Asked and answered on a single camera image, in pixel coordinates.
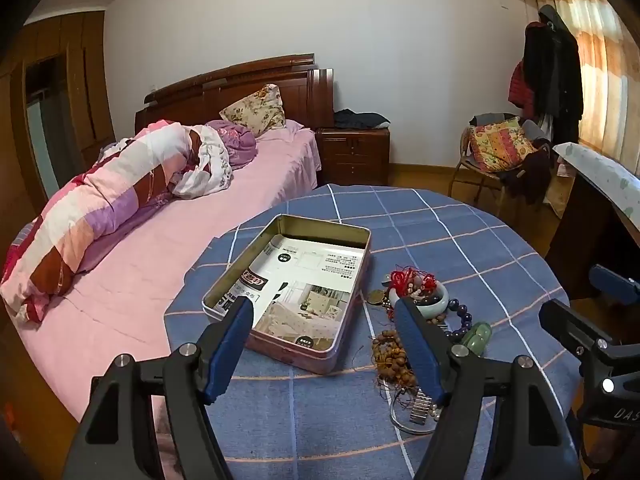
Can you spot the rectangular metal tin box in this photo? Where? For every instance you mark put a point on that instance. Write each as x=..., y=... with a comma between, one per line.
x=310, y=360

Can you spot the wooden chair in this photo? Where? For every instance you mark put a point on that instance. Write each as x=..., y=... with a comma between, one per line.
x=467, y=170

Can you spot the hanging red jacket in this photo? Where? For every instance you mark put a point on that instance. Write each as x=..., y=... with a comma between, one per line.
x=520, y=90

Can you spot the dark wooden headboard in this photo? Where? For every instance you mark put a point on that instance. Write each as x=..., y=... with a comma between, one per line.
x=200, y=95

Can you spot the green jade pendant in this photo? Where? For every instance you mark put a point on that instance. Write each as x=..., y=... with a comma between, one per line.
x=475, y=336

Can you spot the white desk cover sheet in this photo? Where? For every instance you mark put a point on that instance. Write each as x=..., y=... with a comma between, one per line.
x=600, y=170

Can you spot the silver metal watch band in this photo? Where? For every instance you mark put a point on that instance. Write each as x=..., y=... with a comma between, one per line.
x=421, y=405

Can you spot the orange patterned curtain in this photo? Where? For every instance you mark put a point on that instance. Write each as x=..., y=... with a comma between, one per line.
x=605, y=45

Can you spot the round bronze coin pendant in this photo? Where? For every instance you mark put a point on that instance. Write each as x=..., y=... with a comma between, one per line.
x=377, y=297

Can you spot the colourful patterned cushion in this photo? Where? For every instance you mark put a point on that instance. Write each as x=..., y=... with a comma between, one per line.
x=500, y=145

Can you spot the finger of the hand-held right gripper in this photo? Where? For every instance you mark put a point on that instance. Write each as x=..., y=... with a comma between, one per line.
x=570, y=322
x=612, y=285

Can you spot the dark wooden nightstand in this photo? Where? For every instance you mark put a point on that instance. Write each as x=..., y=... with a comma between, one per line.
x=352, y=157

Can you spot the brown wooden wardrobe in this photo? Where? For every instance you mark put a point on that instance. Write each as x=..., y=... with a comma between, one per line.
x=60, y=110

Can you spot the printed paper tin lining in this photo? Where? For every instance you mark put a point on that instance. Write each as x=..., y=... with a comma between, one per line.
x=305, y=285

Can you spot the purple blanket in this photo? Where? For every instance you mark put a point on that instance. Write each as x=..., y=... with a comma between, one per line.
x=240, y=142

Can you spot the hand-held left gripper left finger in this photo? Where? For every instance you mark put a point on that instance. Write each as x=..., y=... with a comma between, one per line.
x=227, y=350

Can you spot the blue plaid tablecloth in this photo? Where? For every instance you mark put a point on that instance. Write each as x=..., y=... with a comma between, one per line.
x=450, y=235

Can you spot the dark folded clothes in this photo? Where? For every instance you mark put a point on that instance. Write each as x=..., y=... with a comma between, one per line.
x=360, y=119

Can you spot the dark garment on chair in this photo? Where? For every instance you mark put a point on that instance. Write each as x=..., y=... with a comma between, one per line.
x=530, y=175

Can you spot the pink patchwork quilt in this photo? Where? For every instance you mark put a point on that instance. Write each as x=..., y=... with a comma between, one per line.
x=100, y=195

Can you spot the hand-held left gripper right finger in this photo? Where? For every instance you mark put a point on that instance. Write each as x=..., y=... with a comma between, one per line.
x=417, y=345

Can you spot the floral pillow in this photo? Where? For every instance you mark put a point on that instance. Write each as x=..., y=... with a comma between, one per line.
x=255, y=107

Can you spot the pale green jade bangle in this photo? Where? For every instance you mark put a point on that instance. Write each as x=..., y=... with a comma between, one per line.
x=436, y=302

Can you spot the bed with pink sheet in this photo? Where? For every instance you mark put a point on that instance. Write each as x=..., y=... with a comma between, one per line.
x=150, y=285

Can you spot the hanging black coat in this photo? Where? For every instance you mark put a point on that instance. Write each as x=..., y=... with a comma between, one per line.
x=555, y=75

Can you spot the dark wooden desk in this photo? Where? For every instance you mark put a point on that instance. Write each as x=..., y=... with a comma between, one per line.
x=580, y=240

